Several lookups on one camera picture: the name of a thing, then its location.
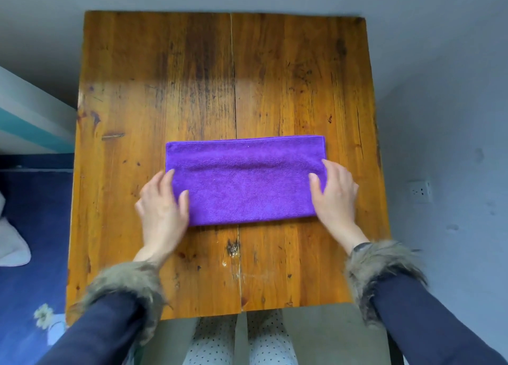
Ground person's right hand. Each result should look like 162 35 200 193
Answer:
308 159 370 255

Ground person's left hand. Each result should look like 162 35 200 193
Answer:
134 169 190 264

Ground purple microfibre towel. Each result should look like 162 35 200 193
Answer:
165 135 328 227

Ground person's right forearm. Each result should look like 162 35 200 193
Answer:
344 240 508 365

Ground person's left forearm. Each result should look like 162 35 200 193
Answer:
38 258 168 365

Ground person's left leg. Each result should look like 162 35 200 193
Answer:
183 315 238 365

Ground person's leg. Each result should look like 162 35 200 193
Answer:
183 315 238 365
247 309 299 365

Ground white and teal striped board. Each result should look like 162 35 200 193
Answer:
0 66 78 155

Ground person's right leg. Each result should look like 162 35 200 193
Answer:
247 309 299 365

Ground white pillow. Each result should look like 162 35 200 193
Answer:
0 192 32 267

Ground blue floral bedsheet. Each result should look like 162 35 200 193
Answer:
0 169 75 365

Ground black table leg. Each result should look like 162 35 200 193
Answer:
387 331 405 365

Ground white wall socket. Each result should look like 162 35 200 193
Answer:
408 180 433 203

